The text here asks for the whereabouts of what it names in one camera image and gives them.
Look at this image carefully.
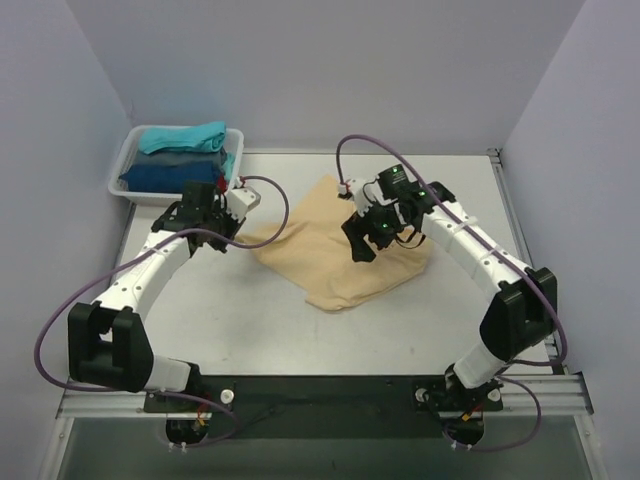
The cream yellow t shirt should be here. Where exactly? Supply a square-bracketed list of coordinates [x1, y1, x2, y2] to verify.
[252, 175, 433, 313]

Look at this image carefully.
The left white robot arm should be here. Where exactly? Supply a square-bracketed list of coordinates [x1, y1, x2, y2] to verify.
[67, 182, 261, 411]

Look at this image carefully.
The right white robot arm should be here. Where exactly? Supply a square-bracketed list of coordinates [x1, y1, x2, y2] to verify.
[338, 165, 557, 408]

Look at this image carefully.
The red folded t shirt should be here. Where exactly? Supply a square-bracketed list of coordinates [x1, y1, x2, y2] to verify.
[217, 175, 228, 192]

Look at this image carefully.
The dark blue folded t shirt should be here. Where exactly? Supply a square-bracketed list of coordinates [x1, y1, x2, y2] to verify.
[119, 162, 224, 194]

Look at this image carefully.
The grey folded t shirt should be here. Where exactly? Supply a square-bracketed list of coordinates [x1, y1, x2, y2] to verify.
[132, 149, 227, 167]

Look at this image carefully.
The teal folded t shirt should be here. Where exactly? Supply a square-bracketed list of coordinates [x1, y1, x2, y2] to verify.
[137, 121, 234, 177]

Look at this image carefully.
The white plastic basket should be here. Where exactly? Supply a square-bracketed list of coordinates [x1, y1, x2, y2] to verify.
[108, 125, 245, 206]

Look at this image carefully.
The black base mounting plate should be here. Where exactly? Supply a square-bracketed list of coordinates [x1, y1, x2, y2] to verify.
[143, 375, 503, 441]

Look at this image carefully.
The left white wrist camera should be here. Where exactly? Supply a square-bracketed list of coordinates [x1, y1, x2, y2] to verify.
[225, 178, 261, 223]

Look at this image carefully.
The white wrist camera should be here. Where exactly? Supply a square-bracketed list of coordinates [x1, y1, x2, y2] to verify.
[225, 178, 261, 223]
[338, 179, 380, 216]

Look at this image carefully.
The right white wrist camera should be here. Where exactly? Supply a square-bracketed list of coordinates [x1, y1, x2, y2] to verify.
[338, 179, 380, 216]

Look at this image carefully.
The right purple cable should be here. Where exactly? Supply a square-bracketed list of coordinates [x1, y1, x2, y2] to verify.
[335, 133, 568, 454]

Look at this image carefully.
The aluminium front rail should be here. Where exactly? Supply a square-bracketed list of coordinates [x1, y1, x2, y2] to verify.
[57, 374, 594, 419]

